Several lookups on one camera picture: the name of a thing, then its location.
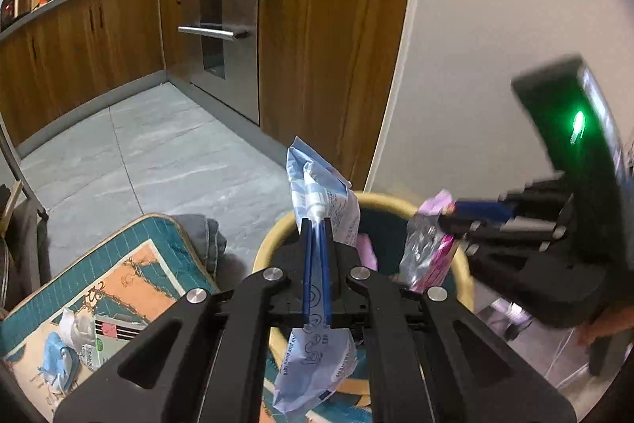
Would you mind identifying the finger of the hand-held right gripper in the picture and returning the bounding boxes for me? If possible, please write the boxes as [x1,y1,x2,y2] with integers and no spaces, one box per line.
[453,178,575,226]
[438,214,570,255]

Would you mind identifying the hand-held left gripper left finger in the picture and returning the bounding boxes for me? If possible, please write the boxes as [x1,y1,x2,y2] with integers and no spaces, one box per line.
[53,225,315,423]

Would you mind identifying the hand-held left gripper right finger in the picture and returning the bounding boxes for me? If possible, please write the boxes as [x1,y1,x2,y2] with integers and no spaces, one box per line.
[319,225,578,423]

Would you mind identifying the pink silver foil wrapper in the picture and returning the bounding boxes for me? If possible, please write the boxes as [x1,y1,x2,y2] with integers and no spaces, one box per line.
[399,190,459,294]

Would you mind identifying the blue white plastic wrapper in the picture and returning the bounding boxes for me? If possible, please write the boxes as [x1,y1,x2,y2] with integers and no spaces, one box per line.
[274,136,361,415]

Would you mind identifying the yellow rimmed waste bin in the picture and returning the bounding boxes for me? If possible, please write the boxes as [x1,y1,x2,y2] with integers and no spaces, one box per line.
[252,191,476,399]

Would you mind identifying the person's right hand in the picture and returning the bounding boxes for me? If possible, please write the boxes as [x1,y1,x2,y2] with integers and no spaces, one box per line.
[576,303,634,348]

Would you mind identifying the small pink wrapper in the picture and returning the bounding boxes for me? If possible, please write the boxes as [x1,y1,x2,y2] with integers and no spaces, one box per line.
[355,234,380,271]

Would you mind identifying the grey folded cloth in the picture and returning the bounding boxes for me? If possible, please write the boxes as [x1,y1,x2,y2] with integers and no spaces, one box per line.
[171,214,227,275]

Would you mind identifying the teal orange printed mat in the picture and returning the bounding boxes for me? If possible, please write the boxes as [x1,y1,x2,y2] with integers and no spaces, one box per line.
[0,212,372,423]

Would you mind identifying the striped pink packet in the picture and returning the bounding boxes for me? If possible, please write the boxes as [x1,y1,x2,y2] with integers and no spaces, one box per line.
[94,315,149,339]

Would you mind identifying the white green packet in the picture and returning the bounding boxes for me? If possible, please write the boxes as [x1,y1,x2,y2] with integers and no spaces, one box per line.
[76,336,120,371]

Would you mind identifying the tall wooden cabinet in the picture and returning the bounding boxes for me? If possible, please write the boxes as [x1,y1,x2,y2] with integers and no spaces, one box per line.
[258,0,419,193]

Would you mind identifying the crumpled white tissue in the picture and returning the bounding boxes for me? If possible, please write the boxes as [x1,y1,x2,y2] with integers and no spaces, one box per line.
[59,308,97,347]

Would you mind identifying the blue packet on cushion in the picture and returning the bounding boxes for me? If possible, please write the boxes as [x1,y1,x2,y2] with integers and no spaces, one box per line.
[38,333,81,391]

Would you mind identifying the stainless steel oven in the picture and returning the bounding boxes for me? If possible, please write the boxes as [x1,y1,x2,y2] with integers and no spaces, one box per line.
[176,0,263,126]

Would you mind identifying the wooden base cabinets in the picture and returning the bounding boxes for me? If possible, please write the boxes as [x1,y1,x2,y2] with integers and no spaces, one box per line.
[0,0,199,146]

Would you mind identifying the dark rice cooker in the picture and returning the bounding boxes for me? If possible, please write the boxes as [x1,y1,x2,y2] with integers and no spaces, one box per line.
[0,0,36,27]

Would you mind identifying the metal frame rack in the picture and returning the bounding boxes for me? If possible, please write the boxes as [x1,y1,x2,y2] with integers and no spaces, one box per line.
[0,116,51,311]

